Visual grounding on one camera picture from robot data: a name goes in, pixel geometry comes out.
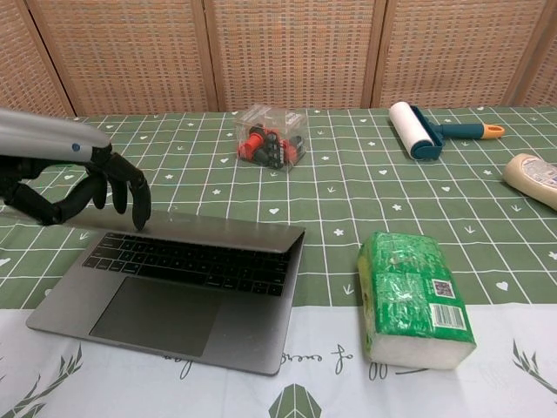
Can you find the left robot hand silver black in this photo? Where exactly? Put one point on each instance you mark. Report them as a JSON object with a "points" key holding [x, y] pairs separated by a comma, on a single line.
{"points": [[43, 139]]}

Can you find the silver grey laptop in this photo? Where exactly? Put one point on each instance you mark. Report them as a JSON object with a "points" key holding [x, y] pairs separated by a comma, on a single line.
{"points": [[174, 305]]}

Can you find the green patterned tablecloth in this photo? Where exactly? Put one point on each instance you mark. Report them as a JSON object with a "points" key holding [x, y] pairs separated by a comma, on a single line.
{"points": [[391, 209]]}

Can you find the woven rattan screen panel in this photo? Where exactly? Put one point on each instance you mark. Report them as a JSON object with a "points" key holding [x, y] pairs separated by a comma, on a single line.
{"points": [[452, 52], [296, 43], [549, 48], [126, 52], [17, 65]]}

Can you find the clear box red black parts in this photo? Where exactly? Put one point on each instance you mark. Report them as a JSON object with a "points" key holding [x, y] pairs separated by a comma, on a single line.
{"points": [[270, 143]]}

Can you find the green packaged tissue pack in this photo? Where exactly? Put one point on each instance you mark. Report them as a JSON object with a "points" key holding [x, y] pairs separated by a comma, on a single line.
{"points": [[404, 287]]}

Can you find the beige plastic bottle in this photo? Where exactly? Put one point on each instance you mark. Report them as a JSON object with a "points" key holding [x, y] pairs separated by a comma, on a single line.
{"points": [[528, 176]]}

